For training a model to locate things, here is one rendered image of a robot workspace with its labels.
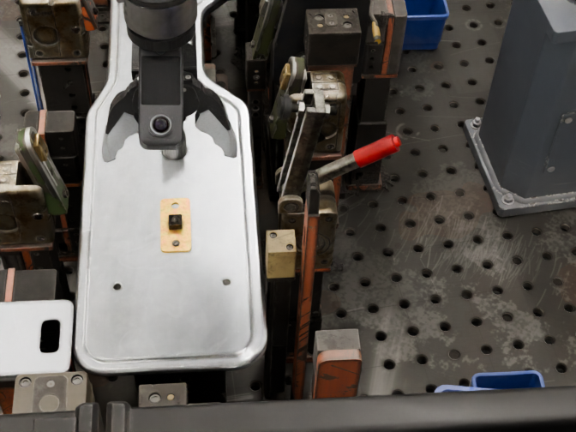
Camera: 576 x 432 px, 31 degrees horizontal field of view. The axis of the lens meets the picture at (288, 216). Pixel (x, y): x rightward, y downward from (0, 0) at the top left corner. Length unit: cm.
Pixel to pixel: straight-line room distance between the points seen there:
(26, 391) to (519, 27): 90
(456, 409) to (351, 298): 107
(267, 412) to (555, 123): 114
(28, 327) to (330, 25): 54
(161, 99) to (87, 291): 29
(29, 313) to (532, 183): 85
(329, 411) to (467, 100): 141
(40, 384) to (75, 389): 4
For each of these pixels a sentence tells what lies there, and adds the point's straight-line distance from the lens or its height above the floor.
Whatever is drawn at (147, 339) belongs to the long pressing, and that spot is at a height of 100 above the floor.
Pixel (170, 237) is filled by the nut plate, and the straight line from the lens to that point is 131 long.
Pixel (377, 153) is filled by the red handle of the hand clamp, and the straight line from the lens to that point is 123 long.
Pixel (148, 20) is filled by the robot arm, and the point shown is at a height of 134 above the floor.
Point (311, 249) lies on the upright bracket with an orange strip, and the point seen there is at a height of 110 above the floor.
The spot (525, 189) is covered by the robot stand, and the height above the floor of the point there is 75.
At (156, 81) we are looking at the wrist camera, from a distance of 110.
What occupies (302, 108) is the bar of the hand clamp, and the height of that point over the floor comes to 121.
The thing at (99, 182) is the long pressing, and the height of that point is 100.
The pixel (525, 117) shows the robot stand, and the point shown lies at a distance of 165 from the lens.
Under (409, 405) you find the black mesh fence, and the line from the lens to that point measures 57.
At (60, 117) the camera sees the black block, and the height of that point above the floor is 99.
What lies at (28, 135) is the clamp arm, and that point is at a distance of 129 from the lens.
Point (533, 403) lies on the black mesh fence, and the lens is 58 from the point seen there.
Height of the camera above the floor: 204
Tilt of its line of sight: 51 degrees down
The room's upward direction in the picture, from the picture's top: 3 degrees clockwise
